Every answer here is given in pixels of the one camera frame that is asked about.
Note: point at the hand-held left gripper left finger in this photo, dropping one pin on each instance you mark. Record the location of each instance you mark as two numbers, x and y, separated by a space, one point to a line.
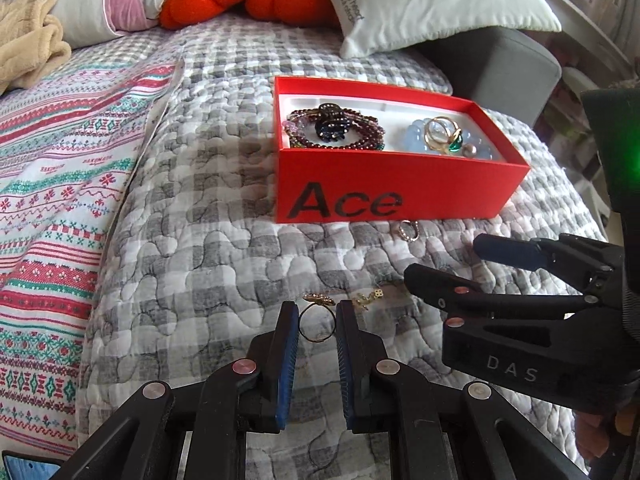
287 360

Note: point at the dark hair claw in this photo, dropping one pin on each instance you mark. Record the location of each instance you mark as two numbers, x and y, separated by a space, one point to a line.
330 125

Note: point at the grey ottoman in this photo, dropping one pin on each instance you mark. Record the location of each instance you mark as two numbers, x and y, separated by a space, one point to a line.
510 70

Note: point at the pearl earring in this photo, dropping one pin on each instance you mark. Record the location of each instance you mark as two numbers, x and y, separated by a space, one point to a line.
471 150

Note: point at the pink grey pillow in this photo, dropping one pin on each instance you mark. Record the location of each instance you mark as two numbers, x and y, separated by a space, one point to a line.
90 5

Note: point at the striped patterned bed sheet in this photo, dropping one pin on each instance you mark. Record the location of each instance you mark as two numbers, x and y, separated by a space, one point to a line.
50 185

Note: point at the smartphone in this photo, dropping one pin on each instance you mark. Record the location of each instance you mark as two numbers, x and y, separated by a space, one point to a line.
25 467

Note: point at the beige fleece blanket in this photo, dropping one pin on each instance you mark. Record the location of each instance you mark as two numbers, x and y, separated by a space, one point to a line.
30 45

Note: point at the person's right hand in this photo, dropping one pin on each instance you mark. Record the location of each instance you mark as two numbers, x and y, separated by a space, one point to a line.
590 432

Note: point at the white shelf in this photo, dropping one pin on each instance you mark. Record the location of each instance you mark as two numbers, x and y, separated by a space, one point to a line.
575 10

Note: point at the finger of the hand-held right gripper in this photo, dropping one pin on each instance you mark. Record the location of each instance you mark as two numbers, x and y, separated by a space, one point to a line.
435 282
522 255

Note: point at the white pillow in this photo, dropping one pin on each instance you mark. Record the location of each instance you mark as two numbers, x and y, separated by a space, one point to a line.
425 0

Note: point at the gold dice earring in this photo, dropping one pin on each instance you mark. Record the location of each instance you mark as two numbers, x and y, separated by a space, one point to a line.
378 293

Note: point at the red cardboard box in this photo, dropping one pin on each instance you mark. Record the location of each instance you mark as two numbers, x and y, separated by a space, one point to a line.
450 195

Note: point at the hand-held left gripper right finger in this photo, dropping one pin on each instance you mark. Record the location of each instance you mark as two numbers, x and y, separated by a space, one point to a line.
347 360

